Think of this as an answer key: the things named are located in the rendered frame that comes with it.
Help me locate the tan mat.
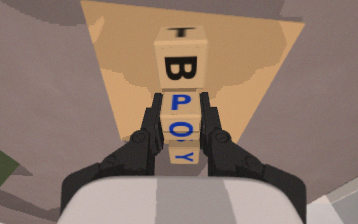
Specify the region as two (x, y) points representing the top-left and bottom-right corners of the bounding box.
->
(81, 0), (305, 143)

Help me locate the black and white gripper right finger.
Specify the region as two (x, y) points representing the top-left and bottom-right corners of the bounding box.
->
(199, 92), (307, 224)

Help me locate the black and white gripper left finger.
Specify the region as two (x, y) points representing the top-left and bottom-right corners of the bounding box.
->
(60, 93), (164, 216)

